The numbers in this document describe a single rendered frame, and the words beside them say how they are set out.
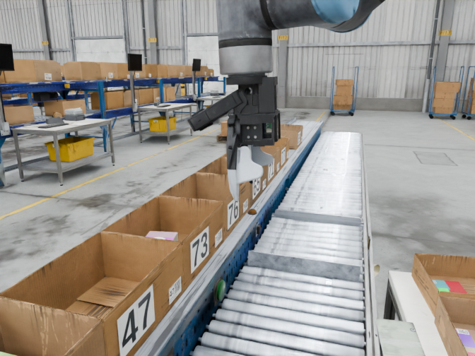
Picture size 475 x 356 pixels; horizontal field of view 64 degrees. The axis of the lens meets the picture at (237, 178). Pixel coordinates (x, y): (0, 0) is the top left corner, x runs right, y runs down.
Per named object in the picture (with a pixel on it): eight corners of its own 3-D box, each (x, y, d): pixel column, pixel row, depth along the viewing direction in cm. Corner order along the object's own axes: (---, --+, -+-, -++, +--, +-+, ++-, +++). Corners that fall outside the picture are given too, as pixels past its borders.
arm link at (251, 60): (210, 48, 61) (227, 51, 70) (213, 79, 62) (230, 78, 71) (266, 44, 59) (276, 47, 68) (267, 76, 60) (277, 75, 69)
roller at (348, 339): (368, 357, 118) (370, 343, 116) (210, 325, 132) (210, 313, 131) (367, 346, 122) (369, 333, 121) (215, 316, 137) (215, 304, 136)
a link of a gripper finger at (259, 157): (274, 184, 75) (269, 146, 69) (245, 183, 76) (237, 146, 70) (276, 173, 77) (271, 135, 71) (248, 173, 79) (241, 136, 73)
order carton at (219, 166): (249, 209, 192) (250, 176, 188) (196, 203, 201) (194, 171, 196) (266, 187, 229) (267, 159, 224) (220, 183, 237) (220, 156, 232)
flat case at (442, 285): (458, 285, 148) (458, 281, 147) (481, 314, 129) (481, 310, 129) (420, 282, 149) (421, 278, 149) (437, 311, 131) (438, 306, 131)
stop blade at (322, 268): (358, 286, 153) (360, 266, 151) (248, 269, 166) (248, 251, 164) (358, 285, 154) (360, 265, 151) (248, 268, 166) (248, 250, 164)
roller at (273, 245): (365, 267, 172) (366, 257, 170) (253, 251, 186) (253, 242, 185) (365, 262, 176) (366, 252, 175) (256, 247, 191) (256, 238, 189)
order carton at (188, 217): (184, 292, 120) (182, 242, 116) (104, 277, 129) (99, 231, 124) (225, 240, 157) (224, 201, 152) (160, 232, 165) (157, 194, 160)
